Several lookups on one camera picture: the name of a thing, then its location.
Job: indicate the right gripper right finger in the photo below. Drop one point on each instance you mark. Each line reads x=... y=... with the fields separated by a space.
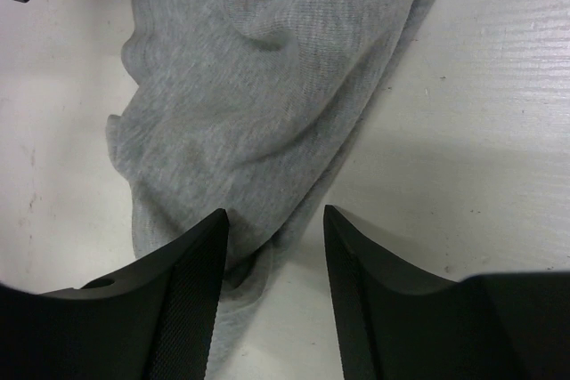
x=397 y=321

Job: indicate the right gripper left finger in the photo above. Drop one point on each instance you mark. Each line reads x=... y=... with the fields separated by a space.
x=152 y=319

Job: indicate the grey tank top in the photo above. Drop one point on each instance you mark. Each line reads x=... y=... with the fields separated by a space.
x=249 y=106

